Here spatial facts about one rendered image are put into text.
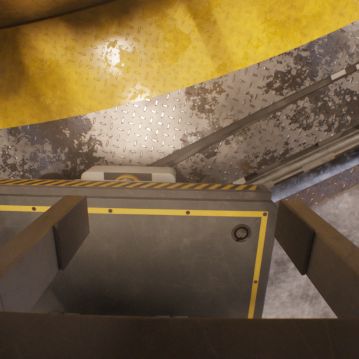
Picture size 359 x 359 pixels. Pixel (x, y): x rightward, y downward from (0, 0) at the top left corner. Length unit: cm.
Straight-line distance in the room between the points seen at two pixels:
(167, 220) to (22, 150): 59
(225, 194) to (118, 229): 24
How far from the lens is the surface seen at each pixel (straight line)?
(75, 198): 16
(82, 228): 16
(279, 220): 17
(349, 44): 96
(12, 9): 86
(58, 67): 88
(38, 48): 92
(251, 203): 54
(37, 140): 93
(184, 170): 83
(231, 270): 61
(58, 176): 82
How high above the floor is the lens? 80
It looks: 73 degrees down
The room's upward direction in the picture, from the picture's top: 180 degrees clockwise
